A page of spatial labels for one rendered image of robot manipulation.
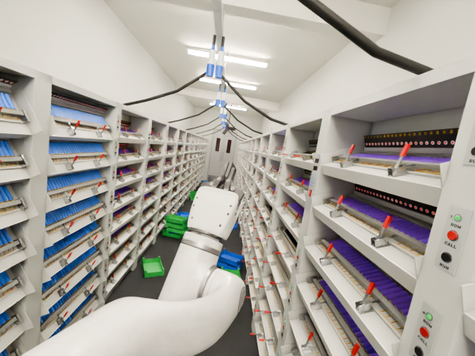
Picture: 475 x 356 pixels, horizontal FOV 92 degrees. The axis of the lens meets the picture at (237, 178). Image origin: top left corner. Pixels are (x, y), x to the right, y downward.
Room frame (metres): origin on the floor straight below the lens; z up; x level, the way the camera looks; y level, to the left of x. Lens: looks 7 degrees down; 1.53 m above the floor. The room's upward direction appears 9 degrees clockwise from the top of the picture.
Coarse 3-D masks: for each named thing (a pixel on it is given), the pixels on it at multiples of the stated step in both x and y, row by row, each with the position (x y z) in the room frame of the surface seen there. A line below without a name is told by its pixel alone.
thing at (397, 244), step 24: (336, 192) 1.07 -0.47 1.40; (360, 192) 1.00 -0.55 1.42; (384, 192) 0.84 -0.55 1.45; (336, 216) 0.88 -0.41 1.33; (360, 216) 0.80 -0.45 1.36; (384, 216) 0.76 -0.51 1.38; (408, 216) 0.72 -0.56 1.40; (432, 216) 0.65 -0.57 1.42; (360, 240) 0.67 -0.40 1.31; (384, 240) 0.61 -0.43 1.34; (408, 240) 0.58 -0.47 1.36; (384, 264) 0.57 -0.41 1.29; (408, 264) 0.52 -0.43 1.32; (408, 288) 0.49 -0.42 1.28
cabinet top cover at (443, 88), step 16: (448, 64) 0.52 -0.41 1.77; (464, 64) 0.48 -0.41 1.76; (416, 80) 0.60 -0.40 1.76; (432, 80) 0.55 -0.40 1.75; (448, 80) 0.52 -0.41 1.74; (464, 80) 0.50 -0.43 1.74; (368, 96) 0.80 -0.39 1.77; (384, 96) 0.71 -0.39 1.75; (400, 96) 0.67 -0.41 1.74; (416, 96) 0.64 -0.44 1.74; (432, 96) 0.63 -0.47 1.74; (448, 96) 0.61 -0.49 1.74; (464, 96) 0.59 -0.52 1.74; (336, 112) 1.01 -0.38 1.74; (352, 112) 0.95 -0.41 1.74; (368, 112) 0.91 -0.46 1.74; (384, 112) 0.87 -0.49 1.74; (400, 112) 0.83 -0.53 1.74; (416, 112) 0.80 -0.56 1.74
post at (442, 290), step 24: (456, 144) 0.46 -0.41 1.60; (456, 168) 0.44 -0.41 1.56; (456, 192) 0.43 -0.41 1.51; (432, 240) 0.45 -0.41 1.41; (432, 264) 0.44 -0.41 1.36; (432, 288) 0.43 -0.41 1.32; (456, 288) 0.39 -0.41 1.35; (456, 312) 0.37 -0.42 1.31; (408, 336) 0.45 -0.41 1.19; (456, 336) 0.37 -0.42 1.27
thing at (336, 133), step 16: (320, 128) 1.16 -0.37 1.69; (336, 128) 1.07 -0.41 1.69; (352, 128) 1.07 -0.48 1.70; (368, 128) 1.08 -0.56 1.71; (320, 144) 1.12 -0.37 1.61; (336, 144) 1.07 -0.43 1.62; (352, 144) 1.07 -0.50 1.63; (320, 176) 1.07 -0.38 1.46; (320, 192) 1.07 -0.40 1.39; (352, 192) 1.08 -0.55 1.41; (304, 224) 1.12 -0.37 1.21; (320, 224) 1.07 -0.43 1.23; (304, 256) 1.07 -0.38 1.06; (304, 272) 1.07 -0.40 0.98; (288, 288) 1.16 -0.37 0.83; (304, 304) 1.07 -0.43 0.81; (288, 320) 1.07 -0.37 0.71; (288, 336) 1.07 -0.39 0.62
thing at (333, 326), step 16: (304, 288) 1.02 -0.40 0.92; (320, 288) 0.89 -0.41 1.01; (320, 304) 0.88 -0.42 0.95; (336, 304) 0.86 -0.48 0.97; (320, 320) 0.82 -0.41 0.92; (336, 320) 0.80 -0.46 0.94; (352, 320) 0.77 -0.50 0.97; (320, 336) 0.78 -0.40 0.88; (336, 336) 0.74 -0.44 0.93; (352, 336) 0.70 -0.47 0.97; (336, 352) 0.68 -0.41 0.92; (352, 352) 0.62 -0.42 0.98; (368, 352) 0.65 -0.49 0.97
